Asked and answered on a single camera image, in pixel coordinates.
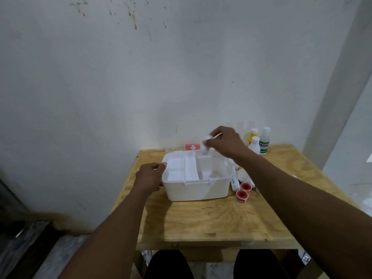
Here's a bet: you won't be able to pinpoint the person's right hand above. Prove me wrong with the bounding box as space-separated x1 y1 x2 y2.
203 126 248 160

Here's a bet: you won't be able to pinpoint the person's left hand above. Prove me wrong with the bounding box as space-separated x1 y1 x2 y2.
133 162 168 195

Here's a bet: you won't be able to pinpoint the white bandage roll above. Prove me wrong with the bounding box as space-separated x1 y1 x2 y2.
202 133 223 156
237 168 256 189
230 165 241 192

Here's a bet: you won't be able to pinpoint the yellow bottle white cap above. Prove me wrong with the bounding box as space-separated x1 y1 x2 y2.
247 128 259 146

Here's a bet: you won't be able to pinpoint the clear bottle green label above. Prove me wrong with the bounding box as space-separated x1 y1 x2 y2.
258 126 271 156

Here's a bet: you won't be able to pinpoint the white first aid box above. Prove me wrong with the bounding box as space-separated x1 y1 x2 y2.
161 150 234 202

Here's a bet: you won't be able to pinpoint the person's right forearm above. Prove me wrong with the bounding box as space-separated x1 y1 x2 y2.
232 149 372 279

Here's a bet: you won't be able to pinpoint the person's left forearm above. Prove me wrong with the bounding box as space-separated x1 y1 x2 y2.
58 186 157 279

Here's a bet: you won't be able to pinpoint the person's black shorts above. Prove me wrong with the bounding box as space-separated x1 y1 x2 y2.
144 249 288 279

